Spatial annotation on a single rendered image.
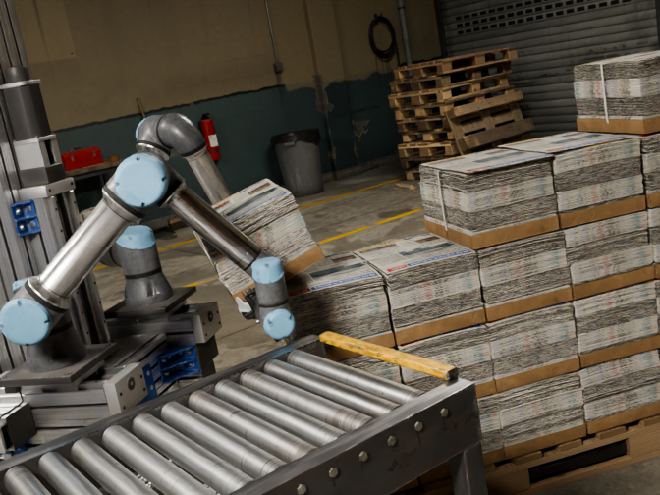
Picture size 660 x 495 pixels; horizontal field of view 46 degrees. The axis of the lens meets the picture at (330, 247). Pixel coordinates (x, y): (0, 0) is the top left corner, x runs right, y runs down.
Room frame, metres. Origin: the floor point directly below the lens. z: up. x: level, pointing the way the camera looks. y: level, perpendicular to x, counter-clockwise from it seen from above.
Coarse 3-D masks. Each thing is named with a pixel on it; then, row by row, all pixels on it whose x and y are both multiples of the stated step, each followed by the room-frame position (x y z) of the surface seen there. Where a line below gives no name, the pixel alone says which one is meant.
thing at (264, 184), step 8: (256, 184) 2.49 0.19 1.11; (264, 184) 2.45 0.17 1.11; (272, 184) 2.40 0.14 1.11; (240, 192) 2.48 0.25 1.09; (248, 192) 2.43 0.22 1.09; (224, 200) 2.47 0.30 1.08; (232, 200) 2.43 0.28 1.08; (216, 208) 2.43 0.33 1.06; (224, 208) 2.39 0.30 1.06; (232, 208) 2.35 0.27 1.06; (200, 240) 2.39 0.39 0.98; (208, 256) 2.39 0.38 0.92
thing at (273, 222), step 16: (272, 192) 2.27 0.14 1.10; (288, 192) 2.18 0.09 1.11; (256, 208) 2.16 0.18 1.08; (272, 208) 2.17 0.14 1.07; (288, 208) 2.18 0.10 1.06; (240, 224) 2.15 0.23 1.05; (256, 224) 2.16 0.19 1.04; (272, 224) 2.17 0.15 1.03; (288, 224) 2.18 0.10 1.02; (304, 224) 2.19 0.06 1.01; (256, 240) 2.16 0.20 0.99; (272, 240) 2.17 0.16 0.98; (288, 240) 2.18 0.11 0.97; (304, 240) 2.19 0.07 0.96; (224, 256) 2.14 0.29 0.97; (288, 256) 2.17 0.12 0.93; (224, 272) 2.13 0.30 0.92; (240, 272) 2.14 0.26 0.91; (240, 288) 2.14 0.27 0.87
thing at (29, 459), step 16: (272, 352) 1.76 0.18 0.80; (288, 352) 1.74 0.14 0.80; (320, 352) 1.79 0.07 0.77; (240, 368) 1.69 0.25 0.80; (256, 368) 1.69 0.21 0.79; (192, 384) 1.64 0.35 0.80; (208, 384) 1.63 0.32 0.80; (160, 400) 1.58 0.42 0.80; (176, 400) 1.58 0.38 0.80; (112, 416) 1.54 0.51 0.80; (128, 416) 1.52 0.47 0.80; (160, 416) 1.55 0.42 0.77; (80, 432) 1.49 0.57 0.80; (96, 432) 1.48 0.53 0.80; (32, 448) 1.45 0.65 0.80; (48, 448) 1.44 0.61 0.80; (64, 448) 1.44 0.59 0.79; (0, 464) 1.40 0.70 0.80; (16, 464) 1.39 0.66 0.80; (32, 464) 1.40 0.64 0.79; (0, 480) 1.37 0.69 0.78
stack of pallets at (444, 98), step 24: (504, 48) 9.02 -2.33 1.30; (408, 72) 9.11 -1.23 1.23; (432, 72) 9.33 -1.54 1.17; (456, 72) 8.81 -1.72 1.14; (480, 72) 8.87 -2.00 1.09; (504, 72) 9.12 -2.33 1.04; (408, 96) 8.82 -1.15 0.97; (432, 96) 9.39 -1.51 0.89; (456, 96) 8.60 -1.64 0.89; (480, 96) 8.79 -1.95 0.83; (408, 120) 8.93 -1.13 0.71; (432, 120) 8.63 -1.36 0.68; (408, 144) 8.97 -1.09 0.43; (432, 144) 8.67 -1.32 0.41; (408, 168) 8.99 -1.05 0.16
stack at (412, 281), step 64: (384, 256) 2.37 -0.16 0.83; (448, 256) 2.22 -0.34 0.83; (512, 256) 2.26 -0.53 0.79; (576, 256) 2.30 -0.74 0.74; (640, 256) 2.34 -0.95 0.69; (320, 320) 2.13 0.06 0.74; (384, 320) 2.17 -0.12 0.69; (512, 320) 2.25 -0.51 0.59; (576, 320) 2.30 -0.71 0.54; (640, 320) 2.33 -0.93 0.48; (576, 384) 2.29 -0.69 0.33; (640, 384) 2.33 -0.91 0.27; (576, 448) 2.28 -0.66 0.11; (640, 448) 2.33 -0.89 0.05
